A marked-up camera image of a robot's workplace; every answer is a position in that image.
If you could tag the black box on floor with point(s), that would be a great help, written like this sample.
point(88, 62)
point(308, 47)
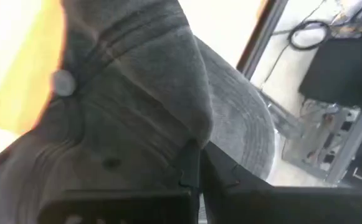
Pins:
point(342, 71)

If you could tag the tan translucent plastic bin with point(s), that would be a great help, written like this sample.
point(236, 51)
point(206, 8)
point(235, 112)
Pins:
point(21, 77)

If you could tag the dark table edge rail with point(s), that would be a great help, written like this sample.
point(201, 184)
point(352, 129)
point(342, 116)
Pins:
point(258, 40)

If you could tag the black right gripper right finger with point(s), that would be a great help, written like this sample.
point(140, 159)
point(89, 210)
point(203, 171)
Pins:
point(261, 205)

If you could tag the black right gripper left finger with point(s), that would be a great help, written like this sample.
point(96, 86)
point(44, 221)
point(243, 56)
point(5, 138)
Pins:
point(155, 205)

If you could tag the grey bucket hat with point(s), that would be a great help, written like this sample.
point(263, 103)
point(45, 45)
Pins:
point(143, 93)

